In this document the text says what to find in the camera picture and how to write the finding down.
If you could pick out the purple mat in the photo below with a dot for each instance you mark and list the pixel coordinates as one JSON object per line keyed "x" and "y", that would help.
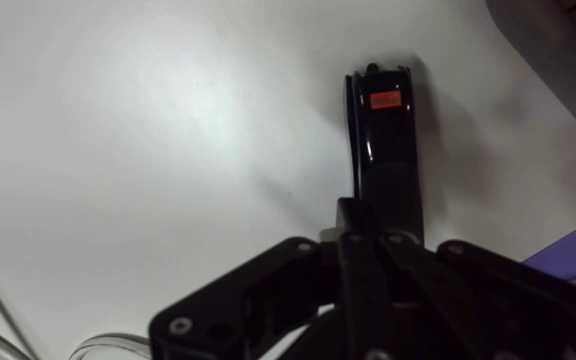
{"x": 557, "y": 258}

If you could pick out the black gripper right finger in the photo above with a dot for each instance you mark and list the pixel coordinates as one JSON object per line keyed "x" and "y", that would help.
{"x": 465, "y": 317}

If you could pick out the black stapler orange label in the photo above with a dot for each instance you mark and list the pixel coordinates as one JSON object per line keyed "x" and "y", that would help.
{"x": 384, "y": 146}

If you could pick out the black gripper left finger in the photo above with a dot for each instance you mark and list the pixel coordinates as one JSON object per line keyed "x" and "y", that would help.
{"x": 365, "y": 290}

